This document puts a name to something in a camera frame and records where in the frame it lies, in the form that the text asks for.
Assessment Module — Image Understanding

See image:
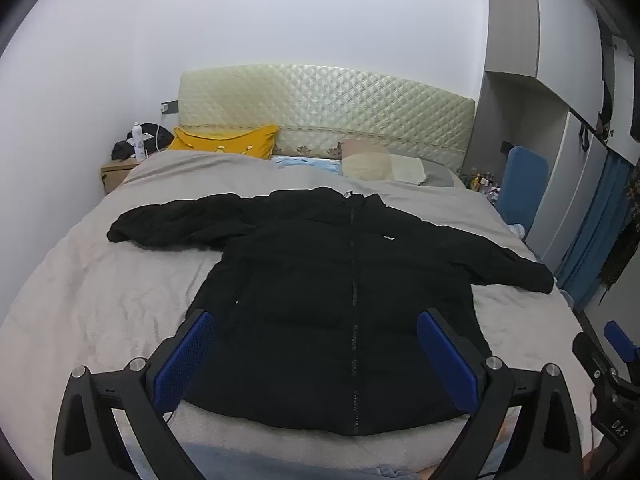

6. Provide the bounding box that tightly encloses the wooden nightstand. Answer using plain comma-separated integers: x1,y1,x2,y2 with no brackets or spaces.
100,160,143,196

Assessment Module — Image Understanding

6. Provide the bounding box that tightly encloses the black bag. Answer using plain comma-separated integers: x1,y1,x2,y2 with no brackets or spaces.
111,122,176,162

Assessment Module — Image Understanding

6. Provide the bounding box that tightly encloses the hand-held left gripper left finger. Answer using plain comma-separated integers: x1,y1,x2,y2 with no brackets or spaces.
52,308,217,480

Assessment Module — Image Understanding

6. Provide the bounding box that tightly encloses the beige pillow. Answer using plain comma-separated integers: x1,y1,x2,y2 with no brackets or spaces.
341,152,401,181

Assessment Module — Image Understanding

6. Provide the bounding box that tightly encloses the clutter of small bottles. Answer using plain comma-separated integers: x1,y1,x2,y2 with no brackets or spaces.
462,170,501,198

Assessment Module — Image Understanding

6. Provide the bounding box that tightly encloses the cream quilted headboard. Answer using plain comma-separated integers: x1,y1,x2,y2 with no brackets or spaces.
177,64,476,176

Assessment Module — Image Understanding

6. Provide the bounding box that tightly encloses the white grey wardrobe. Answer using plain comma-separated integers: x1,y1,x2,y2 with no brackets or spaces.
480,0,640,261

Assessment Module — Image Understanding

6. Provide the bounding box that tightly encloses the black puffer jacket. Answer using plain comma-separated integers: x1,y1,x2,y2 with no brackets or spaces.
106,186,556,438

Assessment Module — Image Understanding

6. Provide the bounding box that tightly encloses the grey pillow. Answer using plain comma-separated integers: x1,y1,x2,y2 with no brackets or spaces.
420,162,466,188

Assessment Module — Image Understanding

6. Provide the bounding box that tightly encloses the white spray bottle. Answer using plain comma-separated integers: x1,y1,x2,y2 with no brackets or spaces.
131,121,147,162

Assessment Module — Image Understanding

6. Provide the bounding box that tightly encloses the blue curtain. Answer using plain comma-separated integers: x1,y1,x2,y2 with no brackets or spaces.
555,152,636,306

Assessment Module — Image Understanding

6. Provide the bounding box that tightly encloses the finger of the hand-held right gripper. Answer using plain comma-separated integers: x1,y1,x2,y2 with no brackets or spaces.
604,320,640,361

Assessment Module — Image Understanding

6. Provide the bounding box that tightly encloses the bed with grey blanket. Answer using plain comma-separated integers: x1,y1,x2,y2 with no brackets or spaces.
0,150,596,480

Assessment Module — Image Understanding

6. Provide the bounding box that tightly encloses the blue padded board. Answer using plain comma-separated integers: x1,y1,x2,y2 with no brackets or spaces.
495,146,549,226

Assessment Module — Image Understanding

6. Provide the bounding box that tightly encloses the dark patterned garment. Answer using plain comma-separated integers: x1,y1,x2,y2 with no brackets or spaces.
600,160,640,301

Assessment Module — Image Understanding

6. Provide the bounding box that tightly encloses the pale yellow cloth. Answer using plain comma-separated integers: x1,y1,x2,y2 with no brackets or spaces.
390,155,427,184

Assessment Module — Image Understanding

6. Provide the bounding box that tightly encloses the light blue printed pillow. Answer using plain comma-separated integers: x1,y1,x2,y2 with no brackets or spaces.
272,156,346,173

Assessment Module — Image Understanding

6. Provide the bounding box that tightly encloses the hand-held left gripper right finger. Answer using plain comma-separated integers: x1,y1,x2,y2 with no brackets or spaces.
416,308,586,480

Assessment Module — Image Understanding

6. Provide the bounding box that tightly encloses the yellow pillow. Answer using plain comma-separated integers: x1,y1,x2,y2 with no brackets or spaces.
166,125,281,161

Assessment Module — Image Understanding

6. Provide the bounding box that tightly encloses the pink-beige pillow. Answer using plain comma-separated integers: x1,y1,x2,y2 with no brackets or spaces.
340,139,391,161

